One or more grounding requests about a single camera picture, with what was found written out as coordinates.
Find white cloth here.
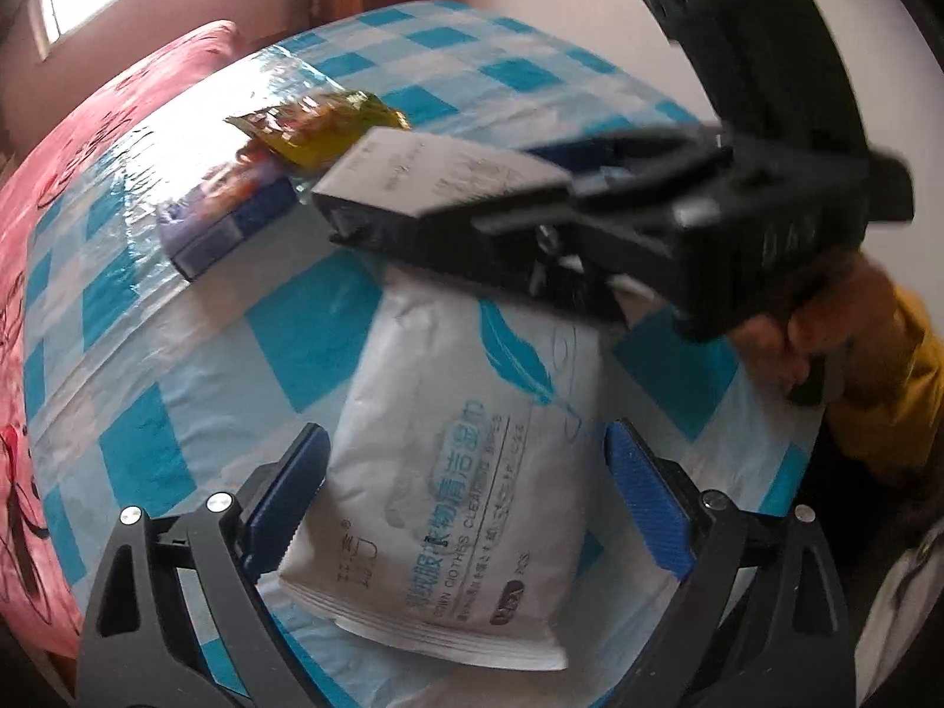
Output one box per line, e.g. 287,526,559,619
855,523,944,708

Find white wipes packet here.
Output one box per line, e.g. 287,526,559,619
276,265,607,672

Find blue checkered tablecloth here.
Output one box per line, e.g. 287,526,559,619
22,0,827,708

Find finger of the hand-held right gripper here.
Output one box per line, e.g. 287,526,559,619
527,122,739,196
328,181,696,326

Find person's right forearm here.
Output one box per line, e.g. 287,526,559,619
818,287,944,488

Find person's right hand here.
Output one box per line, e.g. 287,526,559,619
733,251,919,407

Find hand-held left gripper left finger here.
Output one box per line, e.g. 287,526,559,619
77,424,333,708

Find yellow snack wrapper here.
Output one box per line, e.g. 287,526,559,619
223,88,410,174

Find grey cardboard box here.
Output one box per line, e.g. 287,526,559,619
310,125,572,248

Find blue box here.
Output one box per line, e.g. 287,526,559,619
157,151,297,283

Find pink printed blanket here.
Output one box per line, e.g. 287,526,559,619
0,18,244,661

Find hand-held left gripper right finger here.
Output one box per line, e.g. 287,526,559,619
601,419,860,708

